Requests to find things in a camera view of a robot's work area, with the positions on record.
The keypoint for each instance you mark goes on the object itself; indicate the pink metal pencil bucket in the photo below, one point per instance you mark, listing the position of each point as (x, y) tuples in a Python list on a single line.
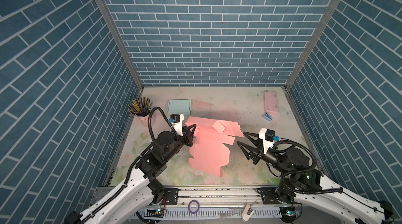
[(144, 120)]

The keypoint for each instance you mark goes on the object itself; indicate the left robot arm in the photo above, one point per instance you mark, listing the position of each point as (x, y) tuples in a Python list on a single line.
[(152, 161)]

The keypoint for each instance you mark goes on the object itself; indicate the aluminium front rail frame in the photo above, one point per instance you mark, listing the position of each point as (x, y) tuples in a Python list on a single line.
[(216, 197)]

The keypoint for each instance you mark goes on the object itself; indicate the pink paper box sheet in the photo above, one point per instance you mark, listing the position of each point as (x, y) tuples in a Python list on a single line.
[(209, 152)]

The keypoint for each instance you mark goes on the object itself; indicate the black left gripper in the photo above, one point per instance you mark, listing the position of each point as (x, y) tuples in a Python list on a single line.
[(187, 138)]

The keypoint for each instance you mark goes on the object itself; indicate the pink pencil case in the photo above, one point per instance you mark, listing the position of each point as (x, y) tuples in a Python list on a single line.
[(270, 102)]

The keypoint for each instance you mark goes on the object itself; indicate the white pink clip tool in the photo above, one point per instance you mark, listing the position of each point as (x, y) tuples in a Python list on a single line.
[(247, 213)]

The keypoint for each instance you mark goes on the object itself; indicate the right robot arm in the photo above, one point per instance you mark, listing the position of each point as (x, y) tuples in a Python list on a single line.
[(302, 183)]

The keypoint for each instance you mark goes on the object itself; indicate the mint green paper box sheet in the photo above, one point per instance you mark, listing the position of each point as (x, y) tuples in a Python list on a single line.
[(179, 106)]

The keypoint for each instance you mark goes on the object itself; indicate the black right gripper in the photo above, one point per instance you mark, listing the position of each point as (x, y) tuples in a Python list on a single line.
[(257, 154)]

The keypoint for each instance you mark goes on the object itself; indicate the bundle of colored pencils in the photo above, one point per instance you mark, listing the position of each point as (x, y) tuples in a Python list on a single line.
[(140, 106)]

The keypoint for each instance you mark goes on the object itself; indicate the purple tape roll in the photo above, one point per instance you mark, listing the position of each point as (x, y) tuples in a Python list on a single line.
[(193, 207)]

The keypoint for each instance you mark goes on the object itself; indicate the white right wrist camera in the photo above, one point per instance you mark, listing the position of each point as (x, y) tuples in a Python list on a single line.
[(268, 138)]

